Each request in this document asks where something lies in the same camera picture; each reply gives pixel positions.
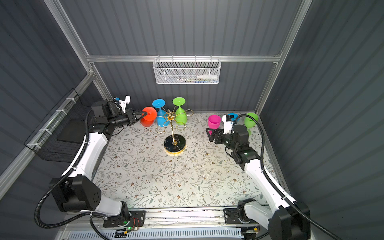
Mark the gold wire glass rack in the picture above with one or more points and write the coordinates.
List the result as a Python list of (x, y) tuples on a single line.
[(174, 144)]

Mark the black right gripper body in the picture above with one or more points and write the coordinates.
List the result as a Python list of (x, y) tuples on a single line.
[(222, 139)]

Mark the right aluminium corner post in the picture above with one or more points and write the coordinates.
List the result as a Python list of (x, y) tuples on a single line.
[(288, 43)]

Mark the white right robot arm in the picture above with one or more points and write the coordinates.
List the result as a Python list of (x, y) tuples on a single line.
[(250, 161)]

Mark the white mesh wall basket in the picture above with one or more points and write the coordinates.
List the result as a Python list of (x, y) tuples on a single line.
[(195, 72)]

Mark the aluminium corner frame post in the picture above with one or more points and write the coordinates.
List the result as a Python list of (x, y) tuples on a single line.
[(65, 24)]

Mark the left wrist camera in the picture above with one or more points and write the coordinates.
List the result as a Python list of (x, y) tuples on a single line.
[(122, 103)]

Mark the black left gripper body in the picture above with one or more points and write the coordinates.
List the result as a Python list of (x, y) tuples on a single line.
[(130, 117)]

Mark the black wire side basket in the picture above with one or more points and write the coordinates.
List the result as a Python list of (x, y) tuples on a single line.
[(60, 137)]

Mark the blue wine glass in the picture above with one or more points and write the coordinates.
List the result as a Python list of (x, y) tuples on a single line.
[(233, 116), (160, 112)]

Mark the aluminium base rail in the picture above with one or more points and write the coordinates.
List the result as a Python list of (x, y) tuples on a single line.
[(192, 216)]

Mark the white vented cover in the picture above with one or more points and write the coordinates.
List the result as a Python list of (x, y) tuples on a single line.
[(221, 233)]

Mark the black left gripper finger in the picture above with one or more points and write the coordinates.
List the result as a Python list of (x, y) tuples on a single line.
[(137, 119), (140, 113)]

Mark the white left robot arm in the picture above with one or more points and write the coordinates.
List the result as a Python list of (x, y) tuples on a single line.
[(78, 193)]

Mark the red wine glass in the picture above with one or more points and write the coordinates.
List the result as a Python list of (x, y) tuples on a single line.
[(149, 118)]

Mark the pink wine glass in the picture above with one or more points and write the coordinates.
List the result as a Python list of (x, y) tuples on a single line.
[(214, 121)]

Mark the green wine glass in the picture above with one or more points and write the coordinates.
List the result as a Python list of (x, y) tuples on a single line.
[(180, 113), (249, 123)]

